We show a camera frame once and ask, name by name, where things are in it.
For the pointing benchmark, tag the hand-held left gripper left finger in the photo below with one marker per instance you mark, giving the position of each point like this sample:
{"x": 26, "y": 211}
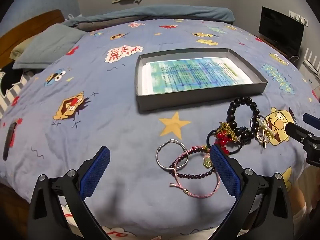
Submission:
{"x": 95, "y": 170}

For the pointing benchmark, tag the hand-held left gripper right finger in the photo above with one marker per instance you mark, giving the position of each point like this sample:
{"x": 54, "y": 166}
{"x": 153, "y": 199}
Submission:
{"x": 225, "y": 172}

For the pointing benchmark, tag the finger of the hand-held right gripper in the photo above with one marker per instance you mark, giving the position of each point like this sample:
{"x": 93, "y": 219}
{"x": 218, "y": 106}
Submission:
{"x": 296, "y": 130}
{"x": 311, "y": 120}

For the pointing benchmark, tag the pearl hair clip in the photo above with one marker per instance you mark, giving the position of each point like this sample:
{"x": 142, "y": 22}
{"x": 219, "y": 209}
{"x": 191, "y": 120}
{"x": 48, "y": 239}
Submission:
{"x": 268, "y": 128}

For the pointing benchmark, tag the silver bangle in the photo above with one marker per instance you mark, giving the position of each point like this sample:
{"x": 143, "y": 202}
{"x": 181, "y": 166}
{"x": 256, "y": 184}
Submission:
{"x": 157, "y": 156}

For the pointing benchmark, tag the grey cardboard box tray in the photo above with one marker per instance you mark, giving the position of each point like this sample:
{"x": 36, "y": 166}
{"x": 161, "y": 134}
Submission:
{"x": 200, "y": 100}

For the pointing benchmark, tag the blue cartoon printed bed cover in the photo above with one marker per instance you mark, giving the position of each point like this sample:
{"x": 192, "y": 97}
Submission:
{"x": 112, "y": 130}

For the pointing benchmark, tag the white lace garment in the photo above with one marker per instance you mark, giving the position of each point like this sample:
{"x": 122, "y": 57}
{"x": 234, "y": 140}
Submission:
{"x": 302, "y": 213}

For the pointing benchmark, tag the wooden television stand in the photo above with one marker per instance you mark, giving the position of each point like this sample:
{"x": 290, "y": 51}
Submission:
{"x": 275, "y": 47}

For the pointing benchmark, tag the black television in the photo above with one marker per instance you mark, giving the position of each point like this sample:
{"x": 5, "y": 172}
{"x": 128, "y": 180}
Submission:
{"x": 280, "y": 30}

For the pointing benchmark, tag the blue green printed paper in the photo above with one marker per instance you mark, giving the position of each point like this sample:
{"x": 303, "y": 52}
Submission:
{"x": 195, "y": 75}

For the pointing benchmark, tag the striped black white pillow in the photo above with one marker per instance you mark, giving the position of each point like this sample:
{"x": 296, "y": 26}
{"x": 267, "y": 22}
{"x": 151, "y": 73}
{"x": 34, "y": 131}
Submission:
{"x": 10, "y": 90}

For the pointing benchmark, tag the grey blue pillow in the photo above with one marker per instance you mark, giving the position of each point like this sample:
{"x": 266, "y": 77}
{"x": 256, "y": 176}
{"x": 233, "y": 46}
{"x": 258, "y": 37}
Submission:
{"x": 47, "y": 47}

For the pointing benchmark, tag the beige pillow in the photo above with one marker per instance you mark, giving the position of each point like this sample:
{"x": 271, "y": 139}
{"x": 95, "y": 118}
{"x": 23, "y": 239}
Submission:
{"x": 18, "y": 50}

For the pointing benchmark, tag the folded grey blanket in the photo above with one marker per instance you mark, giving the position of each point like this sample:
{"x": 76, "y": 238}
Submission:
{"x": 105, "y": 23}

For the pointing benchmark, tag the white plastic bag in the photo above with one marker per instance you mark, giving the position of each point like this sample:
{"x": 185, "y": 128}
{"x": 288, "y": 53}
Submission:
{"x": 70, "y": 17}

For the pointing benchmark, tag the wooden headboard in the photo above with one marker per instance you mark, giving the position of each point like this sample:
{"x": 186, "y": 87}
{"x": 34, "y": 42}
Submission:
{"x": 25, "y": 27}

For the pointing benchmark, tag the folded blue blanket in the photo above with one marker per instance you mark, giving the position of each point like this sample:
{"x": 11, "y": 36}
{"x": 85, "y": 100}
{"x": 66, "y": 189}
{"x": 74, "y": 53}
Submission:
{"x": 162, "y": 11}

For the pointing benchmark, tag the wall hook rack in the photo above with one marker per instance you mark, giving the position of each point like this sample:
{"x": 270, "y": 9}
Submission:
{"x": 298, "y": 17}

